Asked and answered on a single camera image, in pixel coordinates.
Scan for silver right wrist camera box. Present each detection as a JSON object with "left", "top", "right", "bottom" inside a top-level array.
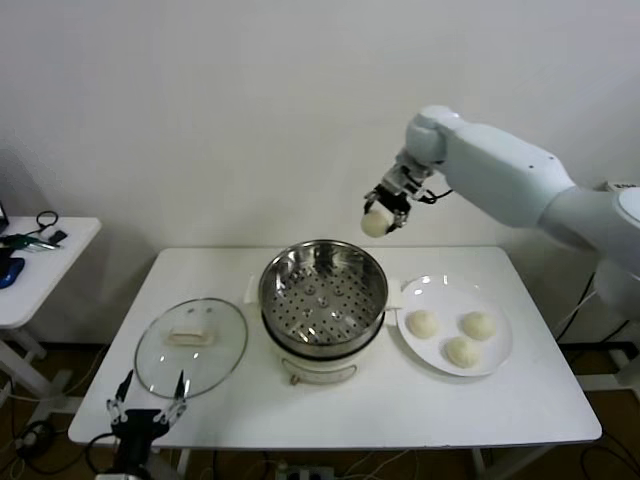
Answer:
[{"left": 382, "top": 154, "right": 441, "bottom": 197}]

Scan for white electric cooking pot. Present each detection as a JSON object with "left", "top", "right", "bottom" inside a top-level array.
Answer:
[{"left": 243, "top": 276, "right": 404, "bottom": 387}]

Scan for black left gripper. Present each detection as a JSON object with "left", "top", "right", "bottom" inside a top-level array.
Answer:
[{"left": 105, "top": 369, "right": 189, "bottom": 480}]

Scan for green handled tool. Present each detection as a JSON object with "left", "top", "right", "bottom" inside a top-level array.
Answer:
[{"left": 0, "top": 233, "right": 59, "bottom": 254}]

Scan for white side table rounded corners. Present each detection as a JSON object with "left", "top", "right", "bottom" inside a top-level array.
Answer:
[{"left": 0, "top": 217, "right": 103, "bottom": 419}]

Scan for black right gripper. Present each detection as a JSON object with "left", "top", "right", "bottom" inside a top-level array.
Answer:
[{"left": 362, "top": 182, "right": 415, "bottom": 232}]

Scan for white round plate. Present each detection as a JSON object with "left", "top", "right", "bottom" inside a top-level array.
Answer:
[{"left": 397, "top": 274, "right": 515, "bottom": 377}]

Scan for blue object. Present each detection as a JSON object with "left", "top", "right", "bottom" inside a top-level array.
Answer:
[{"left": 0, "top": 258, "right": 26, "bottom": 290}]

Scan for black looped cable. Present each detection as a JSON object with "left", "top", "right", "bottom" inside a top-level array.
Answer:
[{"left": 24, "top": 211, "right": 59, "bottom": 237}]

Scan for white steamed baozi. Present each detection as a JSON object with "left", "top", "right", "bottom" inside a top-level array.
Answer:
[
  {"left": 360, "top": 209, "right": 394, "bottom": 238},
  {"left": 461, "top": 311, "right": 497, "bottom": 342},
  {"left": 407, "top": 309, "right": 440, "bottom": 340},
  {"left": 444, "top": 336, "right": 481, "bottom": 370}
]

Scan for perforated steel steamer basket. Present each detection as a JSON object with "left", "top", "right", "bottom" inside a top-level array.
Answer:
[{"left": 258, "top": 240, "right": 390, "bottom": 350}]

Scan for glass pot lid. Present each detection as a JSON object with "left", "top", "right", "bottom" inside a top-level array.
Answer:
[{"left": 133, "top": 298, "right": 250, "bottom": 400}]

